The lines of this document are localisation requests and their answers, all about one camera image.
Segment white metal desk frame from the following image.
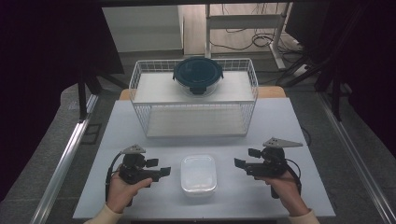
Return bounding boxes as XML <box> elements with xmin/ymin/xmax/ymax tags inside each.
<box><xmin>204</xmin><ymin>3</ymin><xmax>292</xmax><ymax>70</ymax></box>

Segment white panel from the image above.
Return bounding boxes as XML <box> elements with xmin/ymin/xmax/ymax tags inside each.
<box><xmin>102</xmin><ymin>5</ymin><xmax>185</xmax><ymax>53</ymax></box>

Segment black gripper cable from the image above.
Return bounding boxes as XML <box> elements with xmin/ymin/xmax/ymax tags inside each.
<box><xmin>105</xmin><ymin>150</ymin><xmax>124</xmax><ymax>203</ymax></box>
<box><xmin>284</xmin><ymin>158</ymin><xmax>304</xmax><ymax>198</ymax></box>

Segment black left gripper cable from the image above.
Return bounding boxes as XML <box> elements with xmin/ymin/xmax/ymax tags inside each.
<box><xmin>105</xmin><ymin>150</ymin><xmax>124</xmax><ymax>203</ymax></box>

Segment black metal stand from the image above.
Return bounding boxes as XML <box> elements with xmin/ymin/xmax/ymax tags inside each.
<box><xmin>276</xmin><ymin>55</ymin><xmax>344</xmax><ymax>122</ymax></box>
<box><xmin>76</xmin><ymin>70</ymin><xmax>129</xmax><ymax>123</ymax></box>

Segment white wire shelf rack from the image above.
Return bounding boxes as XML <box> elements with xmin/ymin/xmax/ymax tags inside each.
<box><xmin>128</xmin><ymin>58</ymin><xmax>260</xmax><ymax>138</ymax></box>

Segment white plastic lidded container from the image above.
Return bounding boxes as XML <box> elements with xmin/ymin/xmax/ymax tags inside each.
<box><xmin>180</xmin><ymin>154</ymin><xmax>219</xmax><ymax>198</ymax></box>

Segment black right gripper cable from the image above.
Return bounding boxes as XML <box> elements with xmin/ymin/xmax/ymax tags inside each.
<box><xmin>284</xmin><ymin>158</ymin><xmax>304</xmax><ymax>198</ymax></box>

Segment dark curtain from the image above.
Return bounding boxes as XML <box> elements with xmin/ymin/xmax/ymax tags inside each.
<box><xmin>0</xmin><ymin>0</ymin><xmax>125</xmax><ymax>200</ymax></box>
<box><xmin>285</xmin><ymin>0</ymin><xmax>396</xmax><ymax>157</ymax></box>

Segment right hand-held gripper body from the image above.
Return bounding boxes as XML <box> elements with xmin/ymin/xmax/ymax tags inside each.
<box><xmin>245</xmin><ymin>136</ymin><xmax>304</xmax><ymax>180</ymax></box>

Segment person's left hand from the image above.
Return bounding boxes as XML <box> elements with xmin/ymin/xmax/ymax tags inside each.
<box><xmin>106</xmin><ymin>171</ymin><xmax>153</xmax><ymax>215</ymax></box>

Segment round container with blue lid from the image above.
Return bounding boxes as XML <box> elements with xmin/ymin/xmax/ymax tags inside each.
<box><xmin>172</xmin><ymin>56</ymin><xmax>224</xmax><ymax>97</ymax></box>

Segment aluminium rail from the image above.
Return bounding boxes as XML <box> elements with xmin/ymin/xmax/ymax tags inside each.
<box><xmin>317</xmin><ymin>91</ymin><xmax>396</xmax><ymax>224</ymax></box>
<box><xmin>29</xmin><ymin>92</ymin><xmax>101</xmax><ymax>224</ymax></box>

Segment black floor cables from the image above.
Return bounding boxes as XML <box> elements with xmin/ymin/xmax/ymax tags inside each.
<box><xmin>209</xmin><ymin>29</ymin><xmax>305</xmax><ymax>54</ymax></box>

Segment person's right hand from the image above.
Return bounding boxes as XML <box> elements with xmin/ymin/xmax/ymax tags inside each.
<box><xmin>255</xmin><ymin>170</ymin><xmax>310</xmax><ymax>217</ymax></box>

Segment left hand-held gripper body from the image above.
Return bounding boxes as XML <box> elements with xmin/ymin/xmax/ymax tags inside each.
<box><xmin>118</xmin><ymin>144</ymin><xmax>163</xmax><ymax>186</ymax></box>

